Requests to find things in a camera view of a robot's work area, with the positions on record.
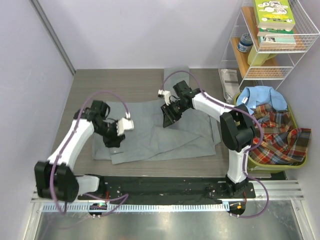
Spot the yellow green cloth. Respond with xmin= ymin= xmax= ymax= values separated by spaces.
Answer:
xmin=247 ymin=46 xmax=277 ymax=67

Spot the plastic wrapped paper packet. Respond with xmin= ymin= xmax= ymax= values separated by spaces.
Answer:
xmin=219 ymin=68 xmax=240 ymax=104

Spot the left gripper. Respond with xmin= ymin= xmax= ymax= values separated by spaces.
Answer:
xmin=95 ymin=120 xmax=125 ymax=148

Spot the aluminium rail frame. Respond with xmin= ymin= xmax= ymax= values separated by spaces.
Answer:
xmin=24 ymin=177 xmax=316 ymax=240

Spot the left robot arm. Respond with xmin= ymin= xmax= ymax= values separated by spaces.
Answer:
xmin=34 ymin=100 xmax=131 ymax=203

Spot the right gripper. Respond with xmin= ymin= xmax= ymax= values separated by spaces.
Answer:
xmin=160 ymin=100 xmax=189 ymax=128

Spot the white wire shelf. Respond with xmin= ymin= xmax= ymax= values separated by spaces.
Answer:
xmin=219 ymin=0 xmax=320 ymax=89

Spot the green laundry basket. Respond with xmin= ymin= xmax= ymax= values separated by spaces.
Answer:
xmin=233 ymin=93 xmax=308 ymax=174

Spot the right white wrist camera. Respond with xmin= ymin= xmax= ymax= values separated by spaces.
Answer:
xmin=157 ymin=89 xmax=172 ymax=106

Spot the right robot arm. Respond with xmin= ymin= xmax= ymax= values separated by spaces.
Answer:
xmin=157 ymin=80 xmax=255 ymax=198

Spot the grey long sleeve shirt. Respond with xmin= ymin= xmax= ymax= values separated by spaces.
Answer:
xmin=91 ymin=65 xmax=221 ymax=165

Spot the lower stacked book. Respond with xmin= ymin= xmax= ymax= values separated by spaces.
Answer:
xmin=257 ymin=28 xmax=296 ymax=47

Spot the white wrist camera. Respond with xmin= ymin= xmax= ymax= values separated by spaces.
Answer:
xmin=157 ymin=89 xmax=172 ymax=106
xmin=116 ymin=117 xmax=134 ymax=136

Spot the small blue white jar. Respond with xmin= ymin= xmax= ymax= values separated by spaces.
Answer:
xmin=237 ymin=33 xmax=253 ymax=53

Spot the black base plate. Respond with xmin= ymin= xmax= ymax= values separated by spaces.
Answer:
xmin=78 ymin=176 xmax=256 ymax=215

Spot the plaid shirt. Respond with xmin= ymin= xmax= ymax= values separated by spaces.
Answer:
xmin=249 ymin=103 xmax=312 ymax=166

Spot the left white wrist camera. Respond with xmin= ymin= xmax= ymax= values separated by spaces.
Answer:
xmin=116 ymin=117 xmax=134 ymax=136

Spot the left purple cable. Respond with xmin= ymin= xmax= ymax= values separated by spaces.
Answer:
xmin=48 ymin=90 xmax=131 ymax=217

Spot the green book on top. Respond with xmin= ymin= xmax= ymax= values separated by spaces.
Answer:
xmin=252 ymin=0 xmax=296 ymax=31

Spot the light blue shirt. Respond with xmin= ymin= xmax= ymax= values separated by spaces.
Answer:
xmin=236 ymin=86 xmax=288 ymax=115

